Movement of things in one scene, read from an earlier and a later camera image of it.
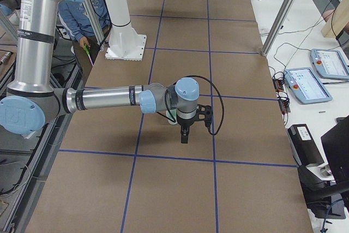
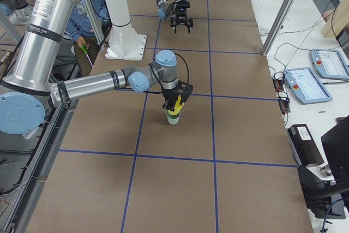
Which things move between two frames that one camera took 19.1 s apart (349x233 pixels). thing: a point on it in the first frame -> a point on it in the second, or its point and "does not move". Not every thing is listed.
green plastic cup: (170, 119) does not move
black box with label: (303, 146) does not move
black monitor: (336, 145) does not move
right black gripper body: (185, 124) -> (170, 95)
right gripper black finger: (184, 137) -> (169, 105)
